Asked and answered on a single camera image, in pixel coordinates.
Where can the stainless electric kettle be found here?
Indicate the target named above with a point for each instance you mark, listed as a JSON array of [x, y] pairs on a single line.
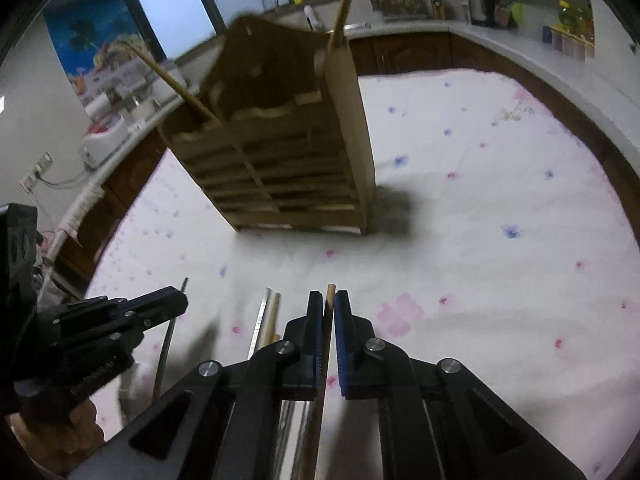
[[483, 12]]

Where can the spice cup rack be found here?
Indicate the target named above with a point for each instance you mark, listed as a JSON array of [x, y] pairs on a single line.
[[567, 43]]

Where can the wall power socket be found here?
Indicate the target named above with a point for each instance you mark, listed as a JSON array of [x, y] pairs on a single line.
[[30, 179]]

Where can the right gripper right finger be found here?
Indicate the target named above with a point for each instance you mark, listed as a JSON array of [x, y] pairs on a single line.
[[437, 420]]

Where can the person's left hand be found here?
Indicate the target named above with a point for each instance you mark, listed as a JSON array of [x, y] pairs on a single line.
[[57, 450]]

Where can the tropical wall poster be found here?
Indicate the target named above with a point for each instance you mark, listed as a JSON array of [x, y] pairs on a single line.
[[89, 38]]

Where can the yellow green oil bottle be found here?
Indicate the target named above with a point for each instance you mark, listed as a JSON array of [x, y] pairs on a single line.
[[568, 20]]

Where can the kitchen faucet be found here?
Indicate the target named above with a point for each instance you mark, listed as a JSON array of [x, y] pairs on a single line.
[[302, 10]]

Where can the floral white tablecloth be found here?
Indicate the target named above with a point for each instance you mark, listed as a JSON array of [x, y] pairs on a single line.
[[496, 238]]

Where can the white rice cooker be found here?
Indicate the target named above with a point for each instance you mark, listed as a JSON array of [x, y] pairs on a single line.
[[102, 139]]

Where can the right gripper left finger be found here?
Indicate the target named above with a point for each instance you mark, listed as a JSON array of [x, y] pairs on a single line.
[[219, 422]]

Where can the wooden chopstick long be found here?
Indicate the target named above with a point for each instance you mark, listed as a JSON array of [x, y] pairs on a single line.
[[267, 329]]

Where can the steel chopstick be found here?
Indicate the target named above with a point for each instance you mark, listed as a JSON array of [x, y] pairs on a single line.
[[162, 360], [283, 433], [258, 323]]

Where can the wooden utensil holder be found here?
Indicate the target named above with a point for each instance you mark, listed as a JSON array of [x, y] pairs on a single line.
[[278, 136]]

